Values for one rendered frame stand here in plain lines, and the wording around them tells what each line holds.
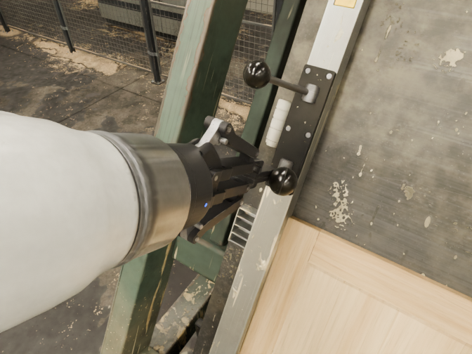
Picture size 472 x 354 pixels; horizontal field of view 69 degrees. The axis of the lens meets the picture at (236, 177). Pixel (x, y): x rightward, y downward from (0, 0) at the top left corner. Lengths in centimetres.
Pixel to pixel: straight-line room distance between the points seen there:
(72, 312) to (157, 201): 193
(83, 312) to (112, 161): 192
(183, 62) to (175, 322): 71
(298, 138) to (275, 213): 13
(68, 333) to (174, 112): 160
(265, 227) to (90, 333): 156
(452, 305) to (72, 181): 53
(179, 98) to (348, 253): 40
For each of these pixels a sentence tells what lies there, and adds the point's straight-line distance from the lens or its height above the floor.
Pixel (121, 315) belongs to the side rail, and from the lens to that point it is 85.
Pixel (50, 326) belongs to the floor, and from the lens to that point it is 214.
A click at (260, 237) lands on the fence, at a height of 127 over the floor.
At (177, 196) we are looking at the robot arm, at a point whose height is 158.
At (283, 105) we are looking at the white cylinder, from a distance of 58.
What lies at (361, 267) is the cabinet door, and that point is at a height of 128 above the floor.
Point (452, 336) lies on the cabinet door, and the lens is 62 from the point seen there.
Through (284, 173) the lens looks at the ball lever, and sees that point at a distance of 44.
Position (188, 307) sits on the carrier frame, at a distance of 108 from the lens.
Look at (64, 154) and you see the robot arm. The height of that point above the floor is 165.
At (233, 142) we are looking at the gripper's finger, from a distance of 34.
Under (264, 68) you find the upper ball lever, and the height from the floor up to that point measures 155.
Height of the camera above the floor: 175
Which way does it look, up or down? 42 degrees down
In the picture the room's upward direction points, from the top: straight up
